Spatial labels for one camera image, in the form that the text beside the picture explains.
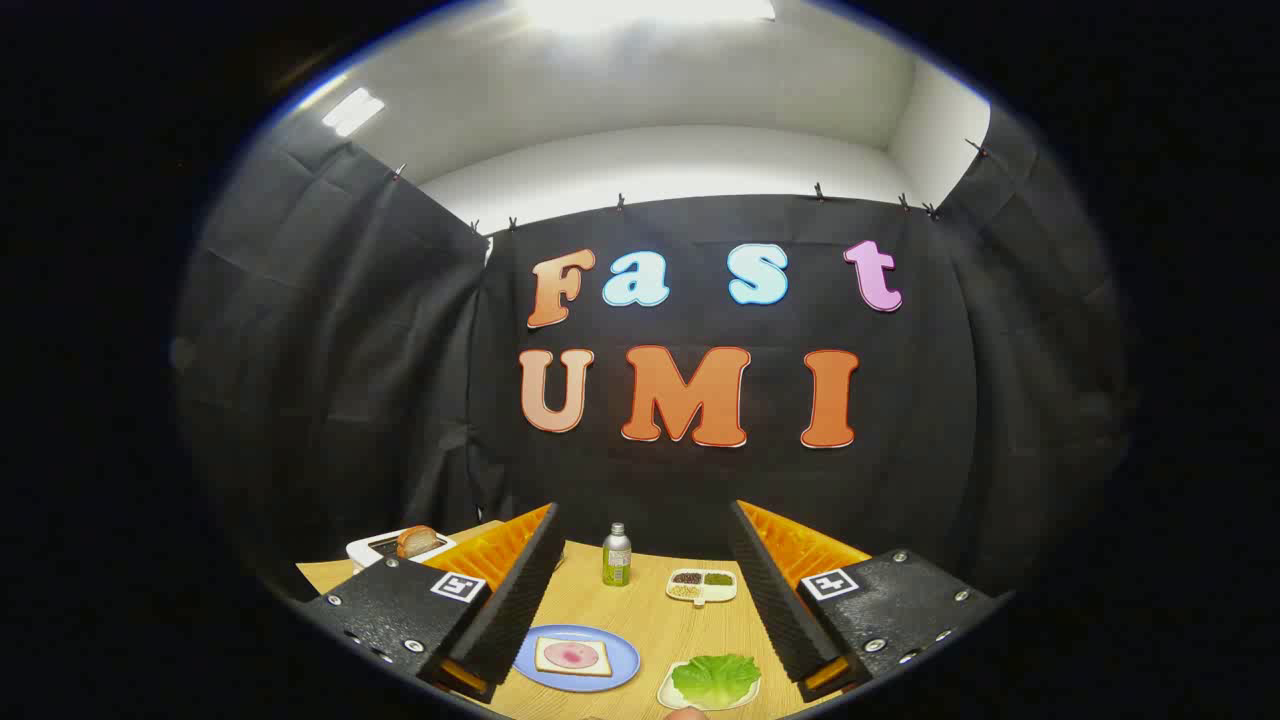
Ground green lettuce leaf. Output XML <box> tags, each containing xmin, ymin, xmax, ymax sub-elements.
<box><xmin>671</xmin><ymin>654</ymin><xmax>762</xmax><ymax>709</ymax></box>

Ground white square plate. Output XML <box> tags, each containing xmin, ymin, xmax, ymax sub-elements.
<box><xmin>656</xmin><ymin>660</ymin><xmax>763</xmax><ymax>712</ymax></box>

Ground white divided dish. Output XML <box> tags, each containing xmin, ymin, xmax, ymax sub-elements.
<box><xmin>666</xmin><ymin>569</ymin><xmax>739</xmax><ymax>608</ymax></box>

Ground large ceiling light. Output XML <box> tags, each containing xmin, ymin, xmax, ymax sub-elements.
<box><xmin>520</xmin><ymin>0</ymin><xmax>777</xmax><ymax>29</ymax></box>

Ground blue plate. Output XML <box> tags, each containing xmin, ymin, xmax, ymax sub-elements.
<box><xmin>513</xmin><ymin>625</ymin><xmax>641</xmax><ymax>693</ymax></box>

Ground small ceiling light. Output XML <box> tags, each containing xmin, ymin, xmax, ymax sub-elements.
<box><xmin>322</xmin><ymin>88</ymin><xmax>386</xmax><ymax>138</ymax></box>

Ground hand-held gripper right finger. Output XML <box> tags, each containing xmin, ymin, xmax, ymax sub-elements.
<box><xmin>728</xmin><ymin>500</ymin><xmax>1011</xmax><ymax>703</ymax></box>

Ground white toaster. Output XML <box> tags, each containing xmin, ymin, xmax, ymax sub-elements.
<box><xmin>346</xmin><ymin>525</ymin><xmax>457</xmax><ymax>573</ymax></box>

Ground green metal bottle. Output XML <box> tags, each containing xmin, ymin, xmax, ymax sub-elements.
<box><xmin>602</xmin><ymin>522</ymin><xmax>633</xmax><ymax>587</ymax></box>

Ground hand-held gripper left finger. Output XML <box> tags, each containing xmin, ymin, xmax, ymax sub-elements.
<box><xmin>300</xmin><ymin>503</ymin><xmax>564</xmax><ymax>704</ymax></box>

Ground white bread slice with crust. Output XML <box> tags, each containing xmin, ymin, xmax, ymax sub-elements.
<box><xmin>534</xmin><ymin>637</ymin><xmax>614</xmax><ymax>678</ymax></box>

